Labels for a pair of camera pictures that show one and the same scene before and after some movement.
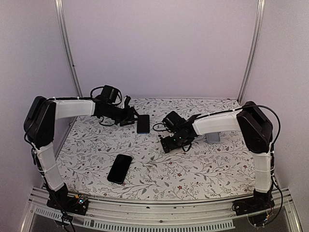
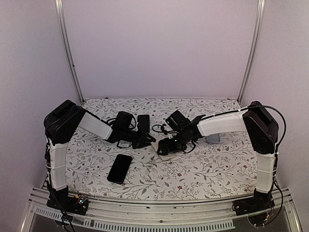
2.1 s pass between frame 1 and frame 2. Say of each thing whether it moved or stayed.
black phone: stayed
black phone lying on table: stayed
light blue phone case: stayed
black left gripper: moved
